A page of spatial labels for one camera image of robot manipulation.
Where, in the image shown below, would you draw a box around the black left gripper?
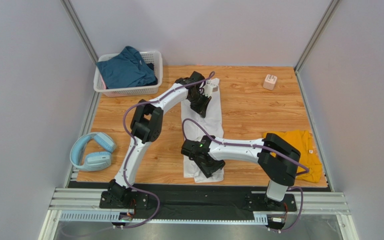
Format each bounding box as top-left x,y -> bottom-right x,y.
188,91 -> 212,118

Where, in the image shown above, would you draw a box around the white t shirt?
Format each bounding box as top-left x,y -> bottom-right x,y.
180,78 -> 224,183

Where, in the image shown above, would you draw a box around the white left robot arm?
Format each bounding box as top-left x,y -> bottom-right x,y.
107,71 -> 215,202

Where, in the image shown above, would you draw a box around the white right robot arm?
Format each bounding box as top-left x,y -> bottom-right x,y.
181,133 -> 301,203

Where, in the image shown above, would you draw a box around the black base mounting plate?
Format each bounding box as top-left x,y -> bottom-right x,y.
68,180 -> 298,221

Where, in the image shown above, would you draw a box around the white plastic laundry basket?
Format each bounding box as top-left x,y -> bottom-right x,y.
93,50 -> 163,98

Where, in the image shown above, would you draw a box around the small pink box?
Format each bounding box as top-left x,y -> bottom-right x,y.
262,74 -> 278,91

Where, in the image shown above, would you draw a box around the blue t shirt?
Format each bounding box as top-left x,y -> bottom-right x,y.
96,46 -> 158,89

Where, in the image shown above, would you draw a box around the folded yellow t shirt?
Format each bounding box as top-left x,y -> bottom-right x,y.
262,129 -> 323,183

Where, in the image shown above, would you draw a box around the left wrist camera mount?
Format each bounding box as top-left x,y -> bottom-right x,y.
202,78 -> 220,97

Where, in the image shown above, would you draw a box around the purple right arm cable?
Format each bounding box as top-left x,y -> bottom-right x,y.
181,118 -> 310,233

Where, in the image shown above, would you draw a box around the aluminium frame rail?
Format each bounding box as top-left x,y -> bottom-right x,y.
38,188 -> 359,240

